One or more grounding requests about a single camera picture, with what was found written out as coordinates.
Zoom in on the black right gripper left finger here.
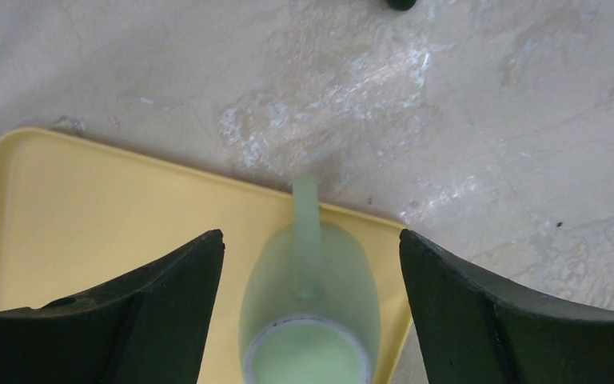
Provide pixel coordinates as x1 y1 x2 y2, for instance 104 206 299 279
0 230 225 383

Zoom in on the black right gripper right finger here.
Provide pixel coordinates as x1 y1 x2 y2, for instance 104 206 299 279
399 229 614 383

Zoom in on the green ceramic mug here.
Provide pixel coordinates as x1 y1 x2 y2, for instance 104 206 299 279
239 175 381 383

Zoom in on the yellow plastic tray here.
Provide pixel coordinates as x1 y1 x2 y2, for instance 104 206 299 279
0 128 412 383

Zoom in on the lilac tripod stand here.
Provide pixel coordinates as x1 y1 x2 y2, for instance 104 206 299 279
385 0 417 11

